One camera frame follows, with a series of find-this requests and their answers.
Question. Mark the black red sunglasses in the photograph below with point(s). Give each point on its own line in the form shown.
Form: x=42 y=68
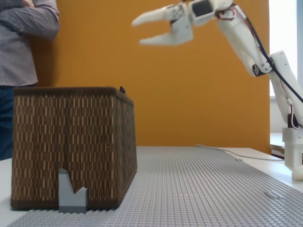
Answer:
x=122 y=89

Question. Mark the bright window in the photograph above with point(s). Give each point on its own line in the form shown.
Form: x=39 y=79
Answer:
x=284 y=28

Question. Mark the person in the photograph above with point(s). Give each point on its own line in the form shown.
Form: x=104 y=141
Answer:
x=11 y=59

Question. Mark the grey toy brick bracket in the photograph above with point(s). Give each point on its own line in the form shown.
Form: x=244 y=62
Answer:
x=68 y=201

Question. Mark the brown woven bin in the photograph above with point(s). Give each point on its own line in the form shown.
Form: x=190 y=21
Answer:
x=71 y=142

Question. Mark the grey studded baseplate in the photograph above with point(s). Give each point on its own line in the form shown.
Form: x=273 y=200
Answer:
x=189 y=189

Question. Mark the person's hand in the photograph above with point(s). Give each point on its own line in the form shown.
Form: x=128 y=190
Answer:
x=28 y=2

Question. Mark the small clear plastic piece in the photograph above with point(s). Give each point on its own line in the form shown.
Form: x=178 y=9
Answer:
x=272 y=195

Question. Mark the orange partition board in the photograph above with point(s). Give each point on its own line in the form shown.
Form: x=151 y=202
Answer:
x=154 y=94

